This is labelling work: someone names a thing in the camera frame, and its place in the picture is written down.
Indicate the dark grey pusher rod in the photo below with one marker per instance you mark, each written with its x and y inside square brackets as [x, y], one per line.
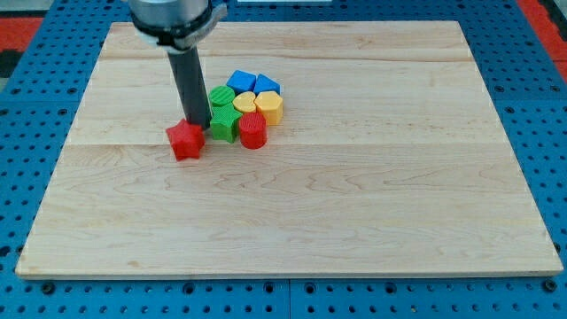
[189, 80]

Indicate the red star block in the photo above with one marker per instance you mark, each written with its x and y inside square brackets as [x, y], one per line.
[186, 140]

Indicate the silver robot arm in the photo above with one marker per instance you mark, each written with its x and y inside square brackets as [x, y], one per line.
[177, 26]

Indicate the green star block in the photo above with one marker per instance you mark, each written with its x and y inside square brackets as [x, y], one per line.
[224, 124]

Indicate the green cylinder block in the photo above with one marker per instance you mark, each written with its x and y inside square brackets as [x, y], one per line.
[221, 95]

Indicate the blue cube block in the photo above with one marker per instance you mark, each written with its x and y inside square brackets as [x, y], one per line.
[241, 81]

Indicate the yellow heart block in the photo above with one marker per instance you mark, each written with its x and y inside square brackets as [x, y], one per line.
[244, 102]

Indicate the blue triangle block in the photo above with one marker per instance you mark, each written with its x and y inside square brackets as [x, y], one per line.
[264, 83]

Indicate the yellow hexagon block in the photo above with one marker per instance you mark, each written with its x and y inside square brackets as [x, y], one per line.
[271, 105]

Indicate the red cylinder block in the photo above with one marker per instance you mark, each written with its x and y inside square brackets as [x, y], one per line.
[253, 130]

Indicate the light wooden board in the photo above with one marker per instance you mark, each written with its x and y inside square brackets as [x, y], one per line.
[390, 161]

